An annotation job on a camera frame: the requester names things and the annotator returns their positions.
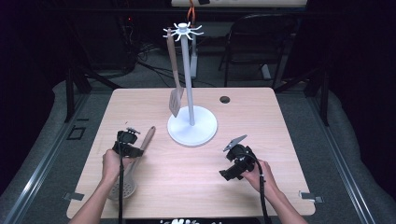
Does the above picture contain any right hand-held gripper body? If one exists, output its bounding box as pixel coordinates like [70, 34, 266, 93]
[222, 133, 258, 174]

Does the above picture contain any black metal stand frame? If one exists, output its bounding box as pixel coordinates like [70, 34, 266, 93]
[274, 62, 331, 127]
[64, 60, 122, 123]

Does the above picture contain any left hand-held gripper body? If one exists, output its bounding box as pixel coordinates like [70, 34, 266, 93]
[112, 126, 141, 157]

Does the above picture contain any person's right hand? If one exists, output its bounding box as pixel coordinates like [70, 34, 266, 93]
[242, 159, 279, 197]

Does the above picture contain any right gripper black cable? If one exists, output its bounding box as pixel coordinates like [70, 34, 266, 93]
[236, 152, 272, 224]

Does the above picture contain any orange strap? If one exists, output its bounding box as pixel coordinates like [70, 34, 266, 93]
[186, 0, 196, 24]

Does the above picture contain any black board with white print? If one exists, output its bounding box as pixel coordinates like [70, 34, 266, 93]
[124, 217, 262, 224]

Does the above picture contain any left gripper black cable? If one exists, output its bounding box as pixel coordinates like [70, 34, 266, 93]
[117, 141, 125, 224]

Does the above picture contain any beige slotted turner brown handle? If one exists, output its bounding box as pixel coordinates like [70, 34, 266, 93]
[166, 28, 185, 119]

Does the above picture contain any black folding chair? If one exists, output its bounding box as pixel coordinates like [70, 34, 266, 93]
[219, 13, 298, 90]

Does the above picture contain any aluminium floor rail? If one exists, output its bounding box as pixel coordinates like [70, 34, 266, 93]
[0, 92, 92, 224]
[306, 92, 379, 224]

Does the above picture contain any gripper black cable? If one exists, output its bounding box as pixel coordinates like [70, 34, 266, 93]
[117, 141, 125, 224]
[236, 152, 272, 224]

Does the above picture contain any white utensil rack with hooks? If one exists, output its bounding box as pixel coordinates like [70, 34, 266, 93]
[163, 21, 219, 147]

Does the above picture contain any beige skimmer with brown handle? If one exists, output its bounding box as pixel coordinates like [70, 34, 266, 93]
[106, 125, 157, 201]

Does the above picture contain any grey metal table bracket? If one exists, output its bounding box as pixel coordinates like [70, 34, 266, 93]
[63, 191, 85, 202]
[298, 190, 325, 203]

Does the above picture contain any person's left hand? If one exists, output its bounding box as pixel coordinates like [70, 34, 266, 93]
[102, 148, 134, 185]

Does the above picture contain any white tube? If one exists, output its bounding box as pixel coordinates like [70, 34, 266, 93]
[261, 63, 273, 80]

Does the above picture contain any bundle of black floor cables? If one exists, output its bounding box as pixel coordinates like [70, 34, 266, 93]
[136, 43, 219, 90]

